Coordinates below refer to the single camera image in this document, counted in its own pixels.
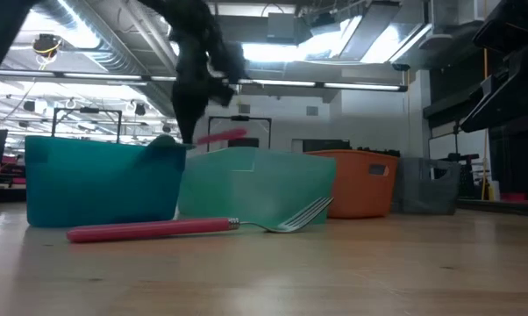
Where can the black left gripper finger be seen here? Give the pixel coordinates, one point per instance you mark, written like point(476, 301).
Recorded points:
point(189, 114)
point(222, 94)

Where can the teal plastic bin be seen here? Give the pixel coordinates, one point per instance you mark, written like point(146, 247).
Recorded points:
point(255, 184)

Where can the blue plastic bin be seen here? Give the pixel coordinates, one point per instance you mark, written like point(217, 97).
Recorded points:
point(93, 184)

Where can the orange plastic bin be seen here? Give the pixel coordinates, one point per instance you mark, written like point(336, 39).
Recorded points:
point(360, 188)

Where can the grey plastic bin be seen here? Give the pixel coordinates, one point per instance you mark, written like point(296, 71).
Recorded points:
point(422, 193)

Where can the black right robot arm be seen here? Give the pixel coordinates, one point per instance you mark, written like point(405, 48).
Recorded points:
point(509, 96)

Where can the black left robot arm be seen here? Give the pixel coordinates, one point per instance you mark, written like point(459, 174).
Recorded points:
point(1, 35)

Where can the dark doorway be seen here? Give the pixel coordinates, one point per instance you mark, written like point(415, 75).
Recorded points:
point(242, 142)

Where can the grey ceiling unit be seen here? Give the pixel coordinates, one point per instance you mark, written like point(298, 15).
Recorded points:
point(281, 26)

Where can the whiteboard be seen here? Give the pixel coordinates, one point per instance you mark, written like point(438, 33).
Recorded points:
point(441, 147)

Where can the black light stand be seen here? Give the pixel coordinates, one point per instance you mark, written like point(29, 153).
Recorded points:
point(456, 136)

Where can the black equipment rack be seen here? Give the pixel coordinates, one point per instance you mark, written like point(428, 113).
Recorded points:
point(470, 175)

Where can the red box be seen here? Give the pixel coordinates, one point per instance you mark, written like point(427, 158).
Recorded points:
point(514, 196)

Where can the grey wall vent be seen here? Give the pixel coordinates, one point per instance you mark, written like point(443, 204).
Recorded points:
point(244, 109)
point(312, 110)

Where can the black gantry frame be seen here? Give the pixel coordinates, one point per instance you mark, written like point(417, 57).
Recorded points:
point(240, 117)
point(88, 110)

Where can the silver spiral ceiling duct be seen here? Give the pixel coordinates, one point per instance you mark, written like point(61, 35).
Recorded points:
point(115, 61)

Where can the dark wall window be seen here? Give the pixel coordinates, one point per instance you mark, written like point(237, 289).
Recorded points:
point(325, 145)

